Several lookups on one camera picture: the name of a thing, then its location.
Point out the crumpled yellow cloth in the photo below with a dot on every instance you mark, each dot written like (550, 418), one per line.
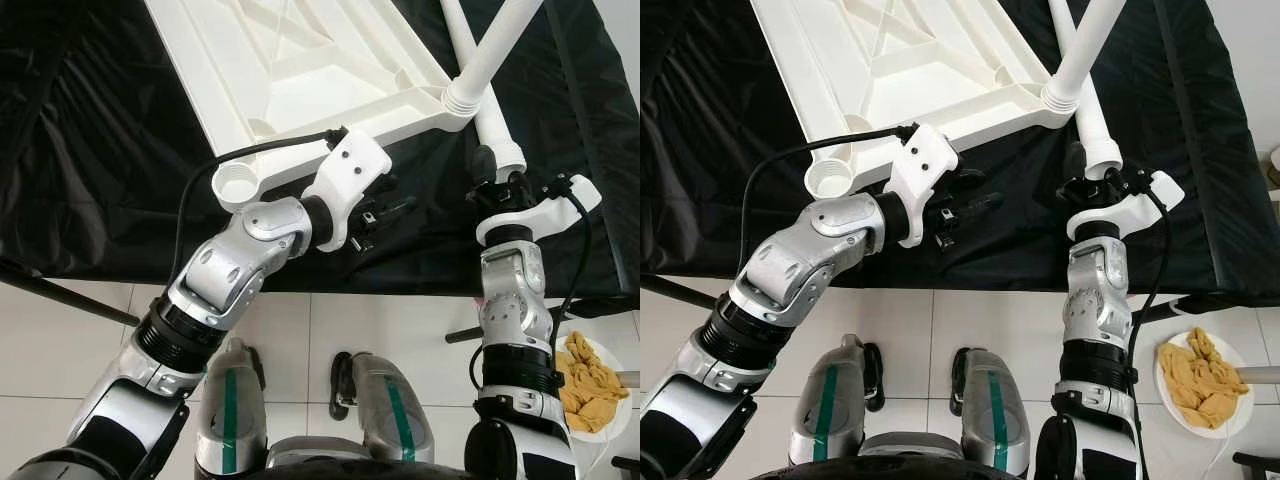
(590, 385)
(1205, 385)

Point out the black robot waist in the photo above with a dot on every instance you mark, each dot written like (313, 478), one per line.
(920, 474)
(360, 473)

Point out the black stand base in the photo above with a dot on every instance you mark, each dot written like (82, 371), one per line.
(1258, 463)
(627, 464)

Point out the grey metal pole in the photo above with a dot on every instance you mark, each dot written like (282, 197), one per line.
(1260, 375)
(628, 380)

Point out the white round plate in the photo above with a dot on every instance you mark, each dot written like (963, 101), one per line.
(620, 420)
(1240, 418)

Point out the white rounded floor appliance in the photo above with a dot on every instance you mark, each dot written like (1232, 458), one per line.
(1274, 168)

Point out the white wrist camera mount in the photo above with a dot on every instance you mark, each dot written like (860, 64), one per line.
(925, 165)
(350, 170)
(1130, 210)
(545, 215)

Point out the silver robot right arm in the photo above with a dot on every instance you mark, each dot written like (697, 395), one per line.
(1098, 285)
(512, 290)

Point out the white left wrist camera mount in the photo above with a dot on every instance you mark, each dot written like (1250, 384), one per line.
(925, 165)
(350, 170)

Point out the black table cloth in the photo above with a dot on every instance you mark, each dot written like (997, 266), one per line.
(100, 150)
(700, 150)

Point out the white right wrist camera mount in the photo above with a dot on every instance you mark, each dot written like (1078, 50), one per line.
(545, 215)
(1130, 210)

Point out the white plastic table top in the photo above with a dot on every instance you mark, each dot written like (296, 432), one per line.
(300, 60)
(900, 60)

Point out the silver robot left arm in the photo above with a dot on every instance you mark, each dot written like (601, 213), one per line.
(230, 260)
(810, 250)

